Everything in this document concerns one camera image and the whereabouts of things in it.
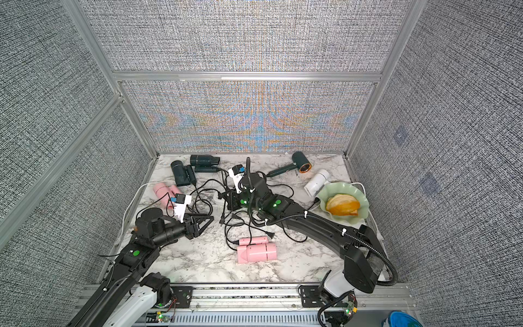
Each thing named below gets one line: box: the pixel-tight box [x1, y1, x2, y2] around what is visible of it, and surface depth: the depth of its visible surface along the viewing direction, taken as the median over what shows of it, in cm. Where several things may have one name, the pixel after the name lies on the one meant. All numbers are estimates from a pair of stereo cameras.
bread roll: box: [325, 193, 361, 216], surface depth 92 cm
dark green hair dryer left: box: [170, 160, 197, 187], surface depth 108 cm
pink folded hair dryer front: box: [236, 235, 278, 264], surface depth 81 cm
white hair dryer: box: [303, 168, 331, 197], surface depth 103 cm
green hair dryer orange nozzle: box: [265, 151, 313, 178], surface depth 112 cm
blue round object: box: [387, 310, 423, 327], surface depth 63 cm
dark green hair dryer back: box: [189, 154, 220, 173], surface depth 112 cm
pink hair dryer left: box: [153, 182, 181, 209], surface depth 101 cm
